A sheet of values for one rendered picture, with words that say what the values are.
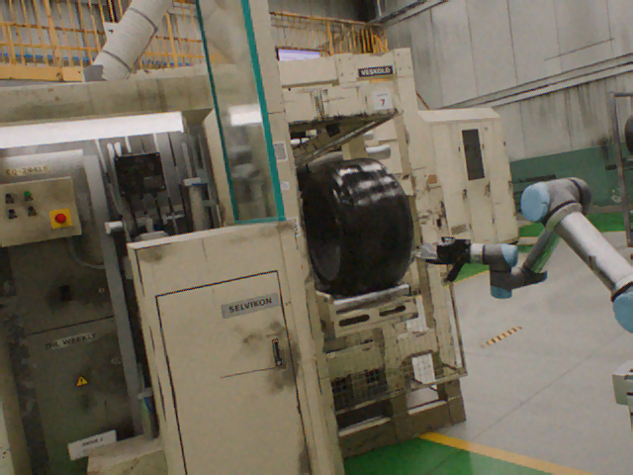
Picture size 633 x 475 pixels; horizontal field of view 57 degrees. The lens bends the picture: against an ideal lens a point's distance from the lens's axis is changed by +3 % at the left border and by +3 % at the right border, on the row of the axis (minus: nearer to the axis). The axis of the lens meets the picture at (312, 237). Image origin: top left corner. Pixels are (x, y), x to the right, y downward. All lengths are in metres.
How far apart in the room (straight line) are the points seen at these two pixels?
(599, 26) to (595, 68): 0.81
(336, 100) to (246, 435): 1.55
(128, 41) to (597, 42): 11.97
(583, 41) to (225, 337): 12.78
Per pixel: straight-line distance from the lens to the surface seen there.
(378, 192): 2.12
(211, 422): 1.49
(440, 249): 2.15
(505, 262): 2.10
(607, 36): 13.63
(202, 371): 1.45
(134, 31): 2.46
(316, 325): 2.22
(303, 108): 2.51
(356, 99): 2.61
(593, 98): 13.63
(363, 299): 2.20
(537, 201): 1.85
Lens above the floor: 1.31
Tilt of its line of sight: 4 degrees down
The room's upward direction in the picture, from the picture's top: 9 degrees counter-clockwise
